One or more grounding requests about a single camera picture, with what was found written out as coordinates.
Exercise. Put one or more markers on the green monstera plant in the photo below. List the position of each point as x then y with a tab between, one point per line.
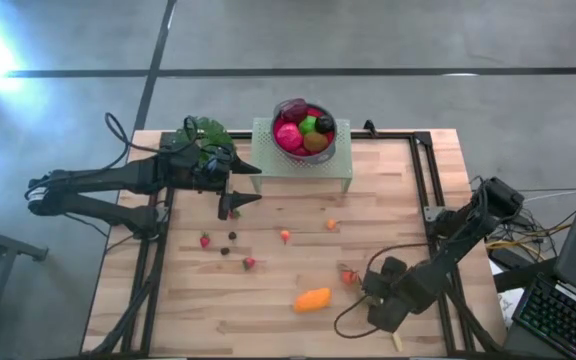
213	135

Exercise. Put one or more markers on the dark maroon fruit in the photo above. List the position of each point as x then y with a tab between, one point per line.
294	110

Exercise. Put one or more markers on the black flat box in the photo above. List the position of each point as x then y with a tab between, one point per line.
505	259

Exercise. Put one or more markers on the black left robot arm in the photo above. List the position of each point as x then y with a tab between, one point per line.
93	180

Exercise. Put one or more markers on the small orange yellow fruit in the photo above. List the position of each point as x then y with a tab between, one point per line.
331	224
285	234

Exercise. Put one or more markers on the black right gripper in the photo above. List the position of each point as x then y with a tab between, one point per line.
403	290

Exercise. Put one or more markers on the greenish brown kiwi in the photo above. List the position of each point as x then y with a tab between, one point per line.
368	300

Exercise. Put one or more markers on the yellow orange mango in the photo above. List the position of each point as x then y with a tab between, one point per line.
312	300

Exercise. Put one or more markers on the red bowl with grey rim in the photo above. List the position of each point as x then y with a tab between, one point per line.
325	154

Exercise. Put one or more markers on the grey laptop with lit keyboard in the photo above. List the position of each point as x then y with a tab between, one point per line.
558	315

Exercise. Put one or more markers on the white paper sheet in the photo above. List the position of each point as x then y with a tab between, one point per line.
510	305

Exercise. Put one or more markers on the dark brown round fruit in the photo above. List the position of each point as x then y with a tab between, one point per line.
324	124

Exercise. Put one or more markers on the small black clamp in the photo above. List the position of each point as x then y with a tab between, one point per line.
369	127

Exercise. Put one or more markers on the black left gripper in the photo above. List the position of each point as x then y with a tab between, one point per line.
193	167

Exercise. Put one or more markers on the green perforated metal shelf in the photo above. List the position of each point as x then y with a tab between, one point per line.
268	165

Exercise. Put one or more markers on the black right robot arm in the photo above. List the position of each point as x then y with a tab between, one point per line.
468	225

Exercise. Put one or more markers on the small dark purple berry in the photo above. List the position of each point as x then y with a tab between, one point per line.
225	251

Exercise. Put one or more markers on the black aluminium table frame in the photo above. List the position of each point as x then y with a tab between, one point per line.
420	170

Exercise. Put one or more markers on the large red fruit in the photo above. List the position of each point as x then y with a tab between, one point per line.
289	137

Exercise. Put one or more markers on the green apple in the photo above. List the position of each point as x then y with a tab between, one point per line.
308	125

